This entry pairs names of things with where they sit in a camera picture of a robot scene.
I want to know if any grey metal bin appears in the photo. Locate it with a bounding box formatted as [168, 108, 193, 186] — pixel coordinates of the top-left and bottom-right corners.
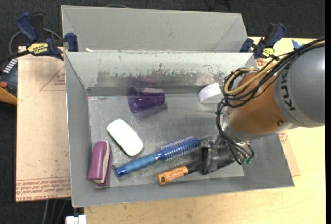
[61, 5, 295, 208]

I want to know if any brown cardboard board red print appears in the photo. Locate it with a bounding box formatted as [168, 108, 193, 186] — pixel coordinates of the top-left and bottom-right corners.
[14, 46, 302, 203]

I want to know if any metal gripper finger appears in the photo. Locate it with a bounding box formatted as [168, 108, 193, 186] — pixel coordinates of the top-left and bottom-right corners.
[202, 156, 219, 175]
[199, 136, 217, 151]

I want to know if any white computer mouse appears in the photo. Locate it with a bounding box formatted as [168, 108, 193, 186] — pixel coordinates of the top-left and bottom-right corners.
[106, 118, 144, 157]

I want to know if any purple plastic cup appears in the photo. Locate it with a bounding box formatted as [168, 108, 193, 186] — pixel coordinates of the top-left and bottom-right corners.
[127, 86, 166, 113]

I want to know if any blue hairbrush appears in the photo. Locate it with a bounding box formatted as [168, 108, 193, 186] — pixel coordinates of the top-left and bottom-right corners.
[114, 135, 201, 178]

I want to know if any purple stapler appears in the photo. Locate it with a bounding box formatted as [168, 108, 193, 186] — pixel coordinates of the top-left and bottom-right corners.
[86, 140, 113, 188]

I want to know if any orange-handled screwdriver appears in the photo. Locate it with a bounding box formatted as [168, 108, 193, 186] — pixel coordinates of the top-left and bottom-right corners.
[156, 161, 207, 186]

